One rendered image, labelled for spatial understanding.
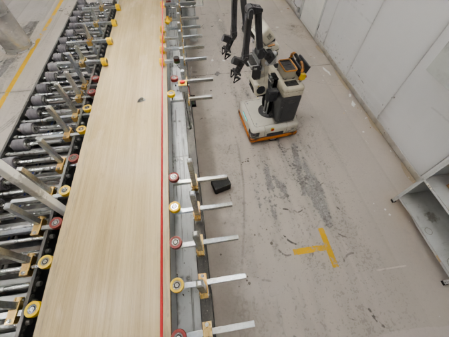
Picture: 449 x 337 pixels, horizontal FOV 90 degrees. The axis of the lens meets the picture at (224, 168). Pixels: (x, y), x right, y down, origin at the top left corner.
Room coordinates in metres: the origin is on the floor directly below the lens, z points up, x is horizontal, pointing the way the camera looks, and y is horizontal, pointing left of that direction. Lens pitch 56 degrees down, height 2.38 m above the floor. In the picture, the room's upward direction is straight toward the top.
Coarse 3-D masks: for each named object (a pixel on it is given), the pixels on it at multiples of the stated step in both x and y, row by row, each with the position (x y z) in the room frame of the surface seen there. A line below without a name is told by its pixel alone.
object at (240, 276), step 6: (222, 276) 0.22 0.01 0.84; (228, 276) 0.22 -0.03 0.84; (234, 276) 0.22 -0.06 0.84; (240, 276) 0.22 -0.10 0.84; (186, 282) 0.19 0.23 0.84; (192, 282) 0.19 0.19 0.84; (210, 282) 0.19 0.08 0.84; (216, 282) 0.19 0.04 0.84; (222, 282) 0.19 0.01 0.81; (186, 288) 0.16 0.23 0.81
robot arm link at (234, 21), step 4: (232, 0) 2.42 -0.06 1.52; (236, 0) 2.42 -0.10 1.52; (232, 4) 2.42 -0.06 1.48; (236, 4) 2.42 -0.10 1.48; (232, 8) 2.42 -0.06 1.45; (236, 8) 2.42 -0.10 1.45; (232, 12) 2.42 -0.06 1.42; (236, 12) 2.42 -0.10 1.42; (232, 16) 2.42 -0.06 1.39; (236, 16) 2.42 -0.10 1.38; (232, 20) 2.42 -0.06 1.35; (236, 20) 2.42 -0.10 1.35; (232, 24) 2.41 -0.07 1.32; (236, 24) 2.42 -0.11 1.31; (232, 28) 2.41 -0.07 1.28; (236, 28) 2.42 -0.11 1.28; (232, 32) 2.40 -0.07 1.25; (236, 32) 2.41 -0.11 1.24; (232, 36) 2.40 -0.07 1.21
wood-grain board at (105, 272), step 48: (144, 0) 4.12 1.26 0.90; (144, 48) 2.73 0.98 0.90; (96, 96) 1.84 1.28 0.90; (144, 96) 1.84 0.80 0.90; (96, 144) 1.22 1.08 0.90; (144, 144) 1.22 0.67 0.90; (96, 192) 0.77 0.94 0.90; (144, 192) 0.77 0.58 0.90; (96, 240) 0.42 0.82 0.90; (144, 240) 0.42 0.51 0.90; (48, 288) 0.15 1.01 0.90; (96, 288) 0.15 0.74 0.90; (144, 288) 0.15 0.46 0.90; (48, 336) -0.08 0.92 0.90; (96, 336) -0.08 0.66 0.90; (144, 336) -0.07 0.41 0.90
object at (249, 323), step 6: (234, 324) -0.02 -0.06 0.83; (240, 324) -0.02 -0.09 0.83; (246, 324) -0.02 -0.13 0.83; (252, 324) -0.02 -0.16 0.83; (198, 330) -0.05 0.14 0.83; (216, 330) -0.05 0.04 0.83; (222, 330) -0.05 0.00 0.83; (228, 330) -0.05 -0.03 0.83; (192, 336) -0.08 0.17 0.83; (198, 336) -0.08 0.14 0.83
